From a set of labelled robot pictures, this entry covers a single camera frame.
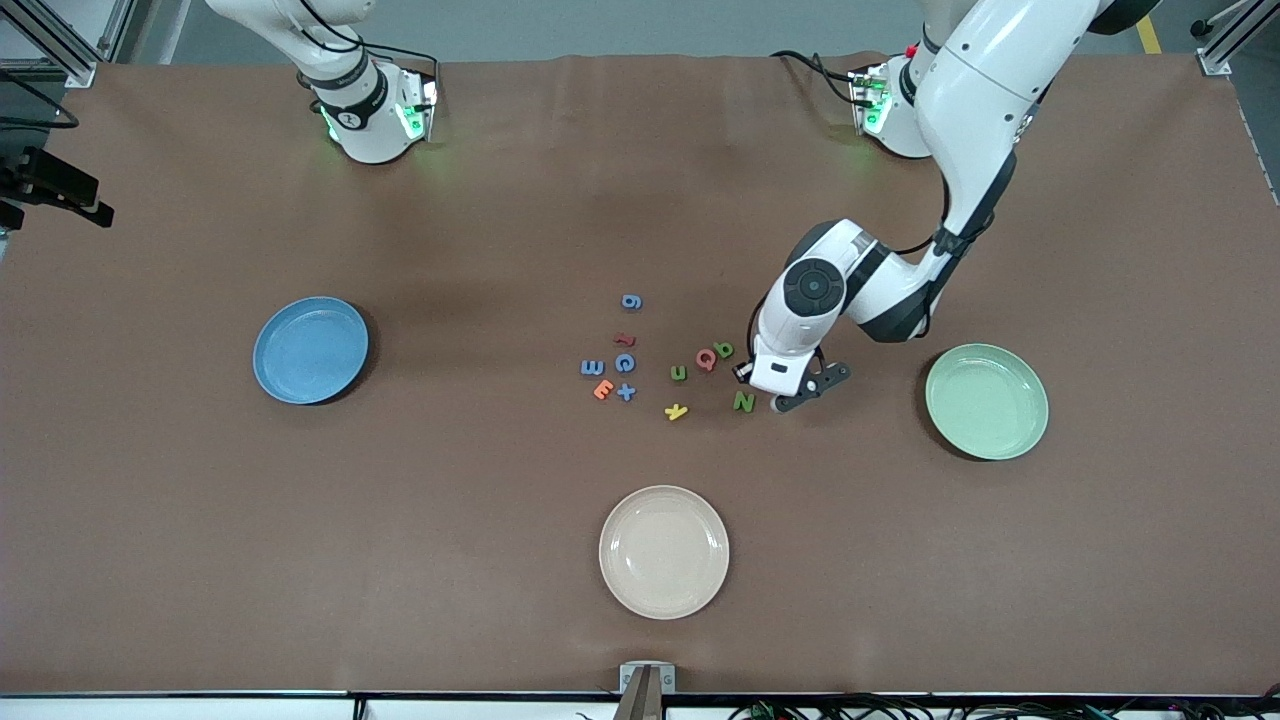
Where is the beige plate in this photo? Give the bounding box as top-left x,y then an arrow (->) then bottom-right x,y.
598,485 -> 731,621

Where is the light green plate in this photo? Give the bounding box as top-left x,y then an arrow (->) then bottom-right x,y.
924,343 -> 1050,462

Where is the blue plate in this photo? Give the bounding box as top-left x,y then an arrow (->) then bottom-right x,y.
253,296 -> 370,406

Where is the brown table cover sheet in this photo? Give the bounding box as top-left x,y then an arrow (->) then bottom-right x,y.
0,52 -> 1280,696

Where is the silver aluminium frame profile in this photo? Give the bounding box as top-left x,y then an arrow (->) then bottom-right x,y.
1192,0 -> 1280,77
0,0 -> 136,86

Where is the black left arm base cable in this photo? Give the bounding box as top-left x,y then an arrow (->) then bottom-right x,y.
770,48 -> 863,109

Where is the black arm base cable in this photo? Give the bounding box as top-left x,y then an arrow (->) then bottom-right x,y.
340,40 -> 441,86
770,48 -> 863,109

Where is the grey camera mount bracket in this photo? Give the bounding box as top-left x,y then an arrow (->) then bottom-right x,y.
612,662 -> 677,720

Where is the black right arm base cable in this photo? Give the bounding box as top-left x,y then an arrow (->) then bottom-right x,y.
340,40 -> 441,86

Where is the white table edge rail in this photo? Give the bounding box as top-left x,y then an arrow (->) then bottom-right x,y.
0,692 -> 1280,720

